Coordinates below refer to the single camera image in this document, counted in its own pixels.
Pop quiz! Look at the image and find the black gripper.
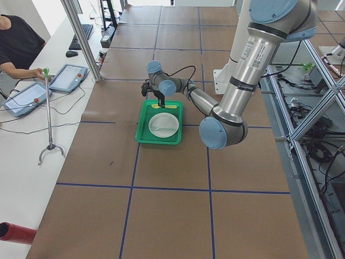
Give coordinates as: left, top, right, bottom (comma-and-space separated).
154, 91, 165, 108

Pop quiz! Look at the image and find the yellow plastic spoon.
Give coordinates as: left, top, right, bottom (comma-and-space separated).
151, 104, 177, 109

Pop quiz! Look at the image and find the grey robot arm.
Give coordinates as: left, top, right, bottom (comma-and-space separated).
141, 1, 318, 149

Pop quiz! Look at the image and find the white round plate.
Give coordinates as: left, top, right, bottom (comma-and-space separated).
148, 113, 180, 138

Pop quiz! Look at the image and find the green plastic tray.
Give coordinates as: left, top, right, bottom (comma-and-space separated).
135, 99, 183, 145

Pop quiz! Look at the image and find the blue teach pendant far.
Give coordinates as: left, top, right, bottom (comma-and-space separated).
49, 64, 88, 93

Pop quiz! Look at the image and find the blue teach pendant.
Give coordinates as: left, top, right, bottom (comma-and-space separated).
2, 82, 46, 117
49, 64, 88, 93

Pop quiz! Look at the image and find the black keyboard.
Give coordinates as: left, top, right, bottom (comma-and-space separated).
68, 23, 94, 51

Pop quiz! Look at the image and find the black computer mouse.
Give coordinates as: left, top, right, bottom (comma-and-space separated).
65, 50, 78, 58

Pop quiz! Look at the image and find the blue teach pendant near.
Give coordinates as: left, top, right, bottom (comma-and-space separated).
2, 82, 46, 117

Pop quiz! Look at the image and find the person in black shirt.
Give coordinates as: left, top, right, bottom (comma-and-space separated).
1, 15, 46, 80

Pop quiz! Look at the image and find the red cylinder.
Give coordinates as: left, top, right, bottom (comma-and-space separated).
1, 222, 37, 245

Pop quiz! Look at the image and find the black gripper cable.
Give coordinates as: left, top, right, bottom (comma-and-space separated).
164, 65, 196, 81

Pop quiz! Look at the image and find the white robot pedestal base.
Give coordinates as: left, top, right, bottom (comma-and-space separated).
213, 0, 251, 94

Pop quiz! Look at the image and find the green handled reacher grabber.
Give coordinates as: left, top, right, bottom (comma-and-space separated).
38, 68, 65, 166

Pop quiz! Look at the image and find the aluminium frame post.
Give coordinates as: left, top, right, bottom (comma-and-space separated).
61, 0, 101, 82

